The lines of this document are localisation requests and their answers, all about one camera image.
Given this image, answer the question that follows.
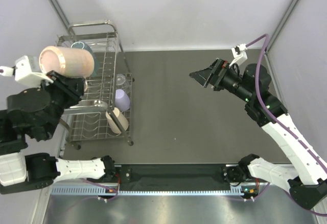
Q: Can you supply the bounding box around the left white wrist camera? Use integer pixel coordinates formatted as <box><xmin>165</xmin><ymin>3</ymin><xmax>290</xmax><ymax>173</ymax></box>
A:
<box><xmin>1</xmin><ymin>55</ymin><xmax>54</xmax><ymax>87</ymax></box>

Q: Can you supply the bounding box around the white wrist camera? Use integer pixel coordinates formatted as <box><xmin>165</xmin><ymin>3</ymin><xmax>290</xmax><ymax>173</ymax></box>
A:
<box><xmin>1</xmin><ymin>55</ymin><xmax>54</xmax><ymax>87</ymax></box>
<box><xmin>229</xmin><ymin>43</ymin><xmax>248</xmax><ymax>67</ymax></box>

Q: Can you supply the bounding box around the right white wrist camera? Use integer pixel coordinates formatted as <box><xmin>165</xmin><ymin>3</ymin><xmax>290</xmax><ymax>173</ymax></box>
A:
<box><xmin>229</xmin><ymin>43</ymin><xmax>248</xmax><ymax>67</ymax></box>

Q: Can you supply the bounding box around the lavender plastic cup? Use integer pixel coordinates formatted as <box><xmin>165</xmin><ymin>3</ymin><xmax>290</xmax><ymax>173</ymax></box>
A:
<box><xmin>115</xmin><ymin>89</ymin><xmax>131</xmax><ymax>112</ymax></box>

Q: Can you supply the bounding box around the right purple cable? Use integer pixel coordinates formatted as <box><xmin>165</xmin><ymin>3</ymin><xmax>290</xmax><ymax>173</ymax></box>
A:
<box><xmin>240</xmin><ymin>33</ymin><xmax>327</xmax><ymax>217</ymax></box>

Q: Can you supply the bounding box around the steel dish rack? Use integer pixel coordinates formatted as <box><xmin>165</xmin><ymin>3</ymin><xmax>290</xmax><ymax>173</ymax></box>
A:
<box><xmin>57</xmin><ymin>20</ymin><xmax>134</xmax><ymax>150</ymax></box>

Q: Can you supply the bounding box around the clear glass cup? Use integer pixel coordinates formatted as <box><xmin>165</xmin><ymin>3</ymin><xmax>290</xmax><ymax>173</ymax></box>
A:
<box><xmin>116</xmin><ymin>74</ymin><xmax>130</xmax><ymax>93</ymax></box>

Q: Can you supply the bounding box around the beige plastic cup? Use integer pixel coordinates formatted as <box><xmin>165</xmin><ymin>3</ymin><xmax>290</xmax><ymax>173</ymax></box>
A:
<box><xmin>105</xmin><ymin>107</ymin><xmax>129</xmax><ymax>135</ymax></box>

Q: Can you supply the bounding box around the teal ceramic mug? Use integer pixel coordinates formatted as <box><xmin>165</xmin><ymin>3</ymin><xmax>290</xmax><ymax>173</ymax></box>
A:
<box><xmin>71</xmin><ymin>41</ymin><xmax>100</xmax><ymax>77</ymax></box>

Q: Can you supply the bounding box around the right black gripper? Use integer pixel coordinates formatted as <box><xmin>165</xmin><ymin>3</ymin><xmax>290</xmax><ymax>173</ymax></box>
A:
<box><xmin>189</xmin><ymin>58</ymin><xmax>253</xmax><ymax>103</ymax></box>

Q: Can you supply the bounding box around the pink mug lavender inside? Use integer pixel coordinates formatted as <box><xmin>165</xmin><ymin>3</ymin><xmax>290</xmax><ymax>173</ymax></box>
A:
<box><xmin>39</xmin><ymin>46</ymin><xmax>93</xmax><ymax>78</ymax></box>

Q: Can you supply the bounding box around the grey slotted cable duct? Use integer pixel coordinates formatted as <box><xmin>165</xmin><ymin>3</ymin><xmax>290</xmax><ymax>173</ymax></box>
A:
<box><xmin>51</xmin><ymin>185</ymin><xmax>258</xmax><ymax>196</ymax></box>

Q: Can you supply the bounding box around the right aluminium frame post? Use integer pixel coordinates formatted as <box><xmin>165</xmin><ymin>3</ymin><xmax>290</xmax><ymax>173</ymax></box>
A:
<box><xmin>266</xmin><ymin>0</ymin><xmax>301</xmax><ymax>54</ymax></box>

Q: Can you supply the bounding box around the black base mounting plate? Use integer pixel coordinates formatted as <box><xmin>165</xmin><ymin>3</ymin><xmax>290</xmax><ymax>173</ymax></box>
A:
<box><xmin>86</xmin><ymin>163</ymin><xmax>268</xmax><ymax>191</ymax></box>

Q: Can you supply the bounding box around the left aluminium frame post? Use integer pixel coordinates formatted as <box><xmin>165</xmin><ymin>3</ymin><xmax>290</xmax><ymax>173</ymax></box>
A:
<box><xmin>49</xmin><ymin>0</ymin><xmax>69</xmax><ymax>31</ymax></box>

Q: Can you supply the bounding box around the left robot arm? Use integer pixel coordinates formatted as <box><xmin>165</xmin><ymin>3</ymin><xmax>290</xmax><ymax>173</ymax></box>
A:
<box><xmin>1</xmin><ymin>71</ymin><xmax>116</xmax><ymax>194</ymax></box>

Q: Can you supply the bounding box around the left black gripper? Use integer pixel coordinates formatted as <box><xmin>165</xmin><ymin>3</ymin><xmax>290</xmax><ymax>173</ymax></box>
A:
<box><xmin>34</xmin><ymin>69</ymin><xmax>87</xmax><ymax>140</ymax></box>

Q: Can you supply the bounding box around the aluminium frame post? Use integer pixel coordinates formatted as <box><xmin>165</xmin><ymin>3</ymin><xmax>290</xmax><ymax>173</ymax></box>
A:
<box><xmin>266</xmin><ymin>0</ymin><xmax>301</xmax><ymax>54</ymax></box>
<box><xmin>49</xmin><ymin>0</ymin><xmax>69</xmax><ymax>31</ymax></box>

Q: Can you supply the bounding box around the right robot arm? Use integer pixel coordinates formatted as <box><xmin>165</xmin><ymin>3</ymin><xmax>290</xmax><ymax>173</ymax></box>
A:
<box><xmin>189</xmin><ymin>59</ymin><xmax>326</xmax><ymax>210</ymax></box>

